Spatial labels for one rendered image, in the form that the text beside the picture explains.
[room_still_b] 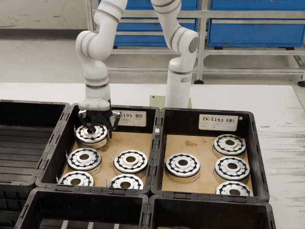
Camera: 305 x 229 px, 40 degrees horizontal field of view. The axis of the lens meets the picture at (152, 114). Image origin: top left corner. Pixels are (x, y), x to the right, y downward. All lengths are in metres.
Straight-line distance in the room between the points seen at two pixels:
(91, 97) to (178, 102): 0.47
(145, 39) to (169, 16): 1.82
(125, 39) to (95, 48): 2.07
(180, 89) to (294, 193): 0.54
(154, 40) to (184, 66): 1.69
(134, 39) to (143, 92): 1.35
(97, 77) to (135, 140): 0.29
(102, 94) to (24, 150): 0.34
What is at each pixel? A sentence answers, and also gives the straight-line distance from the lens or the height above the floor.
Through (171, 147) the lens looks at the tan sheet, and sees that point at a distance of 1.37.
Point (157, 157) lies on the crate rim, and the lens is 1.17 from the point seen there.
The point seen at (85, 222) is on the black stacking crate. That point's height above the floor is 0.83.
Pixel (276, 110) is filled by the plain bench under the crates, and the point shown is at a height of 0.70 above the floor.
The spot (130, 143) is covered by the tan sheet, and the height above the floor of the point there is 0.83.
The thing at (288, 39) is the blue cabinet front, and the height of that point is 0.38.
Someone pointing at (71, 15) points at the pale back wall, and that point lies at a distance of 4.13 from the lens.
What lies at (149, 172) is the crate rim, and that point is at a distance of 1.13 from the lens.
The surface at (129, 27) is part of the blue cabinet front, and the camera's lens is 3.18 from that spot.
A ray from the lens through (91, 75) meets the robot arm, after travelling 1.21.
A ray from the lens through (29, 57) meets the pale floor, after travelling 3.94.
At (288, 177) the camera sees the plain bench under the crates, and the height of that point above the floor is 0.70.
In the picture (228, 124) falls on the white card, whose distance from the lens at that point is 1.40.
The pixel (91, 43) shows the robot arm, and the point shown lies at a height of 1.21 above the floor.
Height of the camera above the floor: 1.69
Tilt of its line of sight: 34 degrees down
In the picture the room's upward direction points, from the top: straight up
